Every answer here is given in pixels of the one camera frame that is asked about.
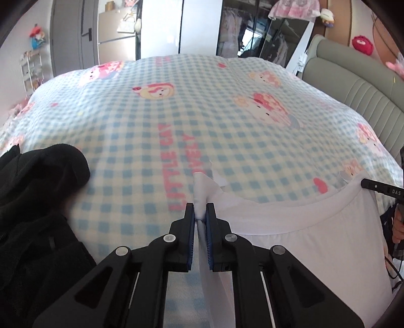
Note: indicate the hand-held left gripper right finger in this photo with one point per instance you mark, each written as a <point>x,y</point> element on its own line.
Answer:
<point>210,242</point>

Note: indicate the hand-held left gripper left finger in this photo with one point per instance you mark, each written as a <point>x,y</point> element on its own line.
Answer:
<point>190,239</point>

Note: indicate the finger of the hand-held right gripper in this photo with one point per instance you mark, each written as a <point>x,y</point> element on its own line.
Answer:
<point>375,188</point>

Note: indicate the white shirt with navy trim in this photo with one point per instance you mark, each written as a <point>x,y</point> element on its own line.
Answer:
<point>315,246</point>

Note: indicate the person's right hand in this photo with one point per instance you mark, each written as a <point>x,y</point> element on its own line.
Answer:
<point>398,233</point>

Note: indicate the grey padded headboard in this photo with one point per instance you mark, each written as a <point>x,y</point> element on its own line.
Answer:
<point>363,91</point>

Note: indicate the pink and white plush toy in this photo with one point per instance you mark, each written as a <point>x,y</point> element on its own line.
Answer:
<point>397,67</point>

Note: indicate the printed checkered blanket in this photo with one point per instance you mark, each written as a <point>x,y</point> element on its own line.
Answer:
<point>142,126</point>

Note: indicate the white power strip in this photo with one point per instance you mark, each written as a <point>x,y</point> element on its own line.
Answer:
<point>302,61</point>

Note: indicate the black fleece jacket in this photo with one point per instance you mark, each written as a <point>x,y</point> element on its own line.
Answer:
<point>38,195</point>

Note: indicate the yellow and purple plush toy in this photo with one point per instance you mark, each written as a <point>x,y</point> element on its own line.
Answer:
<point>327,15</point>

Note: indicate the pink ruffled fabric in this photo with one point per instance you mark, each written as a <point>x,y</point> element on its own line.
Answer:
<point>293,9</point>

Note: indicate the glass door wardrobe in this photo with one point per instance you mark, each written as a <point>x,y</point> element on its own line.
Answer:
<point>252,34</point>

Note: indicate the beige refrigerator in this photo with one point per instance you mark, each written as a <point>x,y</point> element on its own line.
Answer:
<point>116,47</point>

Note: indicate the white wardrobe panel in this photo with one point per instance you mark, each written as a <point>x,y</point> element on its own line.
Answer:
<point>161,28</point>

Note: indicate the pink fabric heap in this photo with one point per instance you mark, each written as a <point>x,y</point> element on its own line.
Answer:
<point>19,108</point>

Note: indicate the white shelf rack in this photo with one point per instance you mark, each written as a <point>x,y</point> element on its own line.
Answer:
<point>31,72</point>

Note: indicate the grey door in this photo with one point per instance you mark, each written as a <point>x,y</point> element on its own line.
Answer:
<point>72,37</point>

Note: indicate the red and blue plush toy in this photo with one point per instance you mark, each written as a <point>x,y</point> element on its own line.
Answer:
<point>37,37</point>

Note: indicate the peach round wall decoration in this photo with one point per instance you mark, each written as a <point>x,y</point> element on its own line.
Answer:
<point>388,34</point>

